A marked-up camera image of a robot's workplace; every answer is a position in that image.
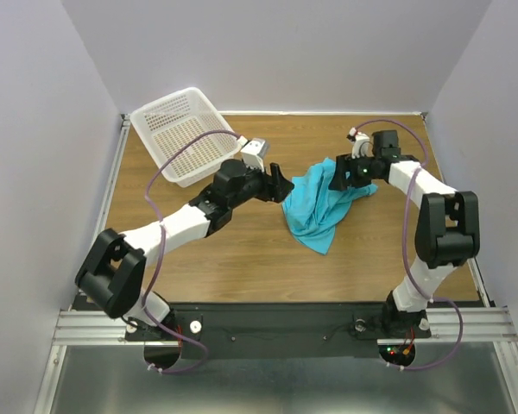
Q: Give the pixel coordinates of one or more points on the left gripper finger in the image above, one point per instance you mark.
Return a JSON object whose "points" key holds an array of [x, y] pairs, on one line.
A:
{"points": [[277, 192], [275, 173]]}

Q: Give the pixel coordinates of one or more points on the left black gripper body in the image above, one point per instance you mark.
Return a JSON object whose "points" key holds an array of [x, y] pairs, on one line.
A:
{"points": [[270, 184]]}

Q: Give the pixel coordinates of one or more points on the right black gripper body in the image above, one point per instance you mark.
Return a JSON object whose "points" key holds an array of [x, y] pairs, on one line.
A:
{"points": [[343, 173]]}

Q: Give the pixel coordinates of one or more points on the turquoise t shirt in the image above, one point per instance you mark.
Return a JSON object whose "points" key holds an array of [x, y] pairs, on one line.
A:
{"points": [[312, 210]]}

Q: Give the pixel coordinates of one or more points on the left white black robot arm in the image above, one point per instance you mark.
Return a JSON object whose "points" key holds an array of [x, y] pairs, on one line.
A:
{"points": [[112, 272]]}

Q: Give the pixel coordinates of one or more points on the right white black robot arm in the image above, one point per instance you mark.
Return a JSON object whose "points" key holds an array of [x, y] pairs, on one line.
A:
{"points": [[447, 232]]}

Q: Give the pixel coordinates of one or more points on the white plastic perforated basket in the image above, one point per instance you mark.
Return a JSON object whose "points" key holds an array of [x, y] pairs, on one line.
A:
{"points": [[185, 118]]}

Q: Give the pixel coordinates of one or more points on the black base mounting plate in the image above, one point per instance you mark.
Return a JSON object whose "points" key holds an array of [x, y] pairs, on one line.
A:
{"points": [[290, 330]]}

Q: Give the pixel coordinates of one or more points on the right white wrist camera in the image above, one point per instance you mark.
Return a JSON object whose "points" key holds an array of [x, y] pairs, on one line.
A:
{"points": [[360, 142]]}

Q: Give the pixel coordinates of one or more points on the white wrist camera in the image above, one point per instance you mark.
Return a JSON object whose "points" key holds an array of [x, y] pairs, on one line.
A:
{"points": [[253, 152], [360, 142]]}

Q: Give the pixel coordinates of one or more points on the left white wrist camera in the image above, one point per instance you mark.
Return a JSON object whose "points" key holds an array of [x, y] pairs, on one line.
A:
{"points": [[253, 152]]}

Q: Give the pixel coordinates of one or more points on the aluminium frame rail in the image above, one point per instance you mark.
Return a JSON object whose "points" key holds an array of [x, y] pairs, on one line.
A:
{"points": [[57, 355]]}

